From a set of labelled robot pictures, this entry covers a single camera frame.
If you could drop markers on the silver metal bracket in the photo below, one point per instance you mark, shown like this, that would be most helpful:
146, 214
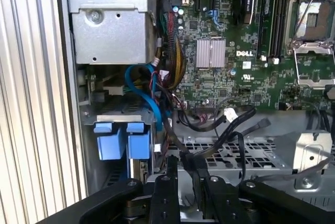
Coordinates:
311, 145

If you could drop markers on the blue motherboard connector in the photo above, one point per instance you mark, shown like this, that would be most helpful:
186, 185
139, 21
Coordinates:
215, 18

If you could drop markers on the disk bay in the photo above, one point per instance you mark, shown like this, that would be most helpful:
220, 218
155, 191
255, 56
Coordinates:
117, 118

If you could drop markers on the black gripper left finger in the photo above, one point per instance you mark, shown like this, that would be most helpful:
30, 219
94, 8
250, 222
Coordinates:
165, 197

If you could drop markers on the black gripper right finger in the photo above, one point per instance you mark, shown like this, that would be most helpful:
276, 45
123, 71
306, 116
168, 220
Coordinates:
222, 203

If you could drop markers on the CPU socket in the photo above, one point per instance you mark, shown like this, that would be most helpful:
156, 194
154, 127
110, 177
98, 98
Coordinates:
314, 17

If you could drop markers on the perforated metal drive cage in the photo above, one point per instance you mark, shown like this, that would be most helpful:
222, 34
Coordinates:
280, 167

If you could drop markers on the dark grey PC case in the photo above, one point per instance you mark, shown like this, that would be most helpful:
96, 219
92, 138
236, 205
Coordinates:
66, 51

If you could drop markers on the silver power supply unit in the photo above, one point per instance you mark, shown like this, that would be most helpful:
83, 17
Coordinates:
110, 38

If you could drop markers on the blue disk carrier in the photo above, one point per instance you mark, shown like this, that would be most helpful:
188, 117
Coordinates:
108, 143

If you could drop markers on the hard disk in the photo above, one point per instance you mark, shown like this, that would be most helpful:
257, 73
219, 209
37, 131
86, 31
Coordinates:
138, 143

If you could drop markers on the silver chipset heatsink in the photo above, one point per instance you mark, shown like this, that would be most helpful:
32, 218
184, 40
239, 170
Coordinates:
210, 52

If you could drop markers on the locking lever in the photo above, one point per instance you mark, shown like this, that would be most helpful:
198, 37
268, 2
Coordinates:
308, 6

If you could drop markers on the metal socket cover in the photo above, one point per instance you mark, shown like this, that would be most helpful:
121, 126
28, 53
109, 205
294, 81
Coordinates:
312, 83

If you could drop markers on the green motherboard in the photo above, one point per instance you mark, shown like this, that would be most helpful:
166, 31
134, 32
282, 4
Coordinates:
230, 90

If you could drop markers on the RAM slot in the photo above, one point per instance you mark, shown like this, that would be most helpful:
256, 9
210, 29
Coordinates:
275, 14
269, 14
261, 14
282, 14

